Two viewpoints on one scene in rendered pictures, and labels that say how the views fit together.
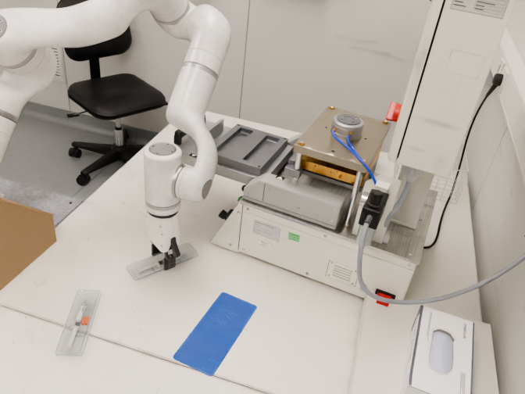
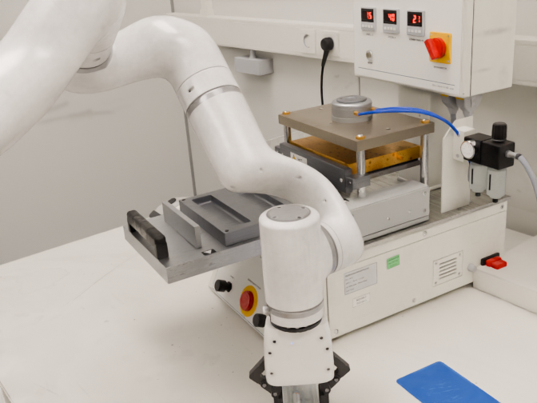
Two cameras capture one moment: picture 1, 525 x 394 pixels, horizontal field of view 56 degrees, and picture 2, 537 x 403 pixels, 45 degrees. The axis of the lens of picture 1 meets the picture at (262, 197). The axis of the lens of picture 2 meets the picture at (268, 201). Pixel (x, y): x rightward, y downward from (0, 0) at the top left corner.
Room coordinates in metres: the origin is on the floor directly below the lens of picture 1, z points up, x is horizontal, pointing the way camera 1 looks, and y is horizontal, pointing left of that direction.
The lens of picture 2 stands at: (0.43, 0.86, 1.44)
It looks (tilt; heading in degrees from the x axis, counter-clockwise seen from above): 21 degrees down; 312
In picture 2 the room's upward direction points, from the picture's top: 4 degrees counter-clockwise
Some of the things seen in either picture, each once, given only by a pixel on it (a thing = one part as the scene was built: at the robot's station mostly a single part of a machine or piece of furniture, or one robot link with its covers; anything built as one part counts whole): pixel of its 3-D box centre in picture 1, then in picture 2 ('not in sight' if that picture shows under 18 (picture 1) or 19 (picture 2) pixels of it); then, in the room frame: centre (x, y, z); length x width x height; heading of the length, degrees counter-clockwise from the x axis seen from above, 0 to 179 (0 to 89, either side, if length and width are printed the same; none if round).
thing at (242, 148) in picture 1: (248, 148); (240, 210); (1.23, 0.06, 0.98); 0.20 x 0.17 x 0.03; 161
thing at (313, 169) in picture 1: (341, 148); (354, 140); (1.14, -0.18, 1.07); 0.22 x 0.17 x 0.10; 161
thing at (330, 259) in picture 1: (321, 222); (357, 248); (1.13, -0.17, 0.84); 0.53 x 0.37 x 0.17; 71
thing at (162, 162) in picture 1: (164, 173); (294, 254); (0.96, 0.23, 1.03); 0.09 x 0.08 x 0.13; 74
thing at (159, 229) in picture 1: (162, 223); (297, 343); (0.96, 0.23, 0.89); 0.10 x 0.08 x 0.11; 42
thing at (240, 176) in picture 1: (232, 147); (218, 222); (1.24, 0.10, 0.97); 0.30 x 0.22 x 0.08; 71
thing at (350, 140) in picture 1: (353, 148); (371, 129); (1.11, -0.21, 1.08); 0.31 x 0.24 x 0.13; 161
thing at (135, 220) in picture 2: (190, 127); (146, 233); (1.29, 0.23, 0.99); 0.15 x 0.02 x 0.04; 161
